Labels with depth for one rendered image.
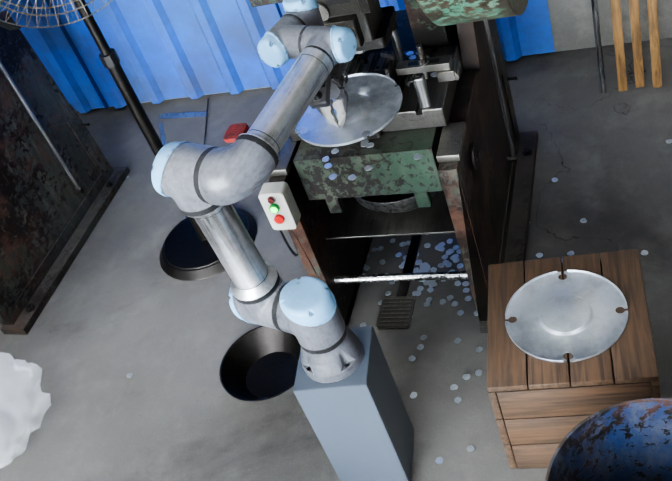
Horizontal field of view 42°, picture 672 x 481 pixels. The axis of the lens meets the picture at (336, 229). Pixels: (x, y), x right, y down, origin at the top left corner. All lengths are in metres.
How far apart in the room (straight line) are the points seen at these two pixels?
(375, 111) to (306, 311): 0.58
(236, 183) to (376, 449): 0.86
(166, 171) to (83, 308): 1.66
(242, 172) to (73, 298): 1.84
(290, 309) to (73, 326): 1.52
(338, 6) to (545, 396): 1.08
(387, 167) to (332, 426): 0.69
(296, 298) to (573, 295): 0.70
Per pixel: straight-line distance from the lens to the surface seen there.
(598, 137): 3.26
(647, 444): 2.00
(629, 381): 2.09
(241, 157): 1.72
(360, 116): 2.24
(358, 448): 2.28
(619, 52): 3.39
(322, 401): 2.13
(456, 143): 2.30
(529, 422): 2.21
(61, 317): 3.42
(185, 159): 1.77
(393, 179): 2.39
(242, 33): 3.93
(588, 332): 2.17
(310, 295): 1.97
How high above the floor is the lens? 2.01
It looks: 39 degrees down
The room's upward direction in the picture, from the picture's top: 22 degrees counter-clockwise
